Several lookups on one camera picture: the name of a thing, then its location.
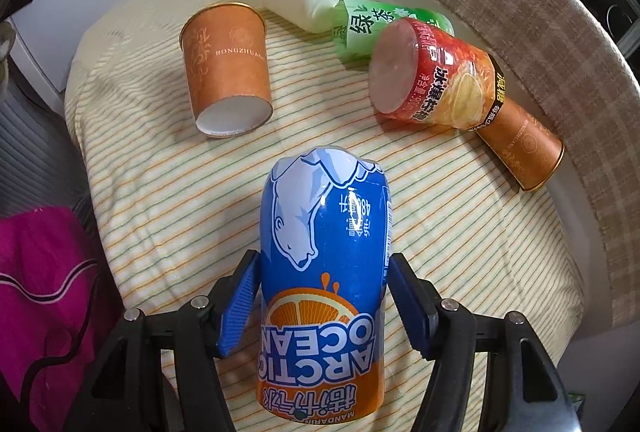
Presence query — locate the blue orange Arctic Ocean cup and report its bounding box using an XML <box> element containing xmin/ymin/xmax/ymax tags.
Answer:
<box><xmin>256</xmin><ymin>147</ymin><xmax>393</xmax><ymax>424</ymax></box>

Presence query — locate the near orange paper cup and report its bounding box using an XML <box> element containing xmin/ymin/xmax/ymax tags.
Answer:
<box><xmin>179</xmin><ymin>2</ymin><xmax>273</xmax><ymax>138</ymax></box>

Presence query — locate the orange paper cup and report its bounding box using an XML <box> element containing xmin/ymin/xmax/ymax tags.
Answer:
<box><xmin>476</xmin><ymin>98</ymin><xmax>564</xmax><ymax>192</ymax></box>
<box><xmin>179</xmin><ymin>2</ymin><xmax>273</xmax><ymax>138</ymax></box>

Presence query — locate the far orange paper cup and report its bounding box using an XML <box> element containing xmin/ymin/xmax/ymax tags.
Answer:
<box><xmin>476</xmin><ymin>98</ymin><xmax>564</xmax><ymax>192</ymax></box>

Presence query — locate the red orange drink cup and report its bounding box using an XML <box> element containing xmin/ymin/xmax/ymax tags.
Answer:
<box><xmin>368</xmin><ymin>18</ymin><xmax>506</xmax><ymax>131</ymax></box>

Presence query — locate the green tea cup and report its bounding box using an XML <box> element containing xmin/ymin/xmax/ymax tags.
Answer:
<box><xmin>332</xmin><ymin>0</ymin><xmax>456</xmax><ymax>62</ymax></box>

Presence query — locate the striped yellow table cloth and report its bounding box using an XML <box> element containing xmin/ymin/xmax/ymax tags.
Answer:
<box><xmin>63</xmin><ymin>0</ymin><xmax>586</xmax><ymax>432</ymax></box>

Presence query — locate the magenta garment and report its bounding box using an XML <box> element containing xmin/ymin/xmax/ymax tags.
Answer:
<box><xmin>1</xmin><ymin>207</ymin><xmax>122</xmax><ymax>431</ymax></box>

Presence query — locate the beige plaid sill cloth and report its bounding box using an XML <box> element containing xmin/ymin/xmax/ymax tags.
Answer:
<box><xmin>282</xmin><ymin>0</ymin><xmax>640</xmax><ymax>328</ymax></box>

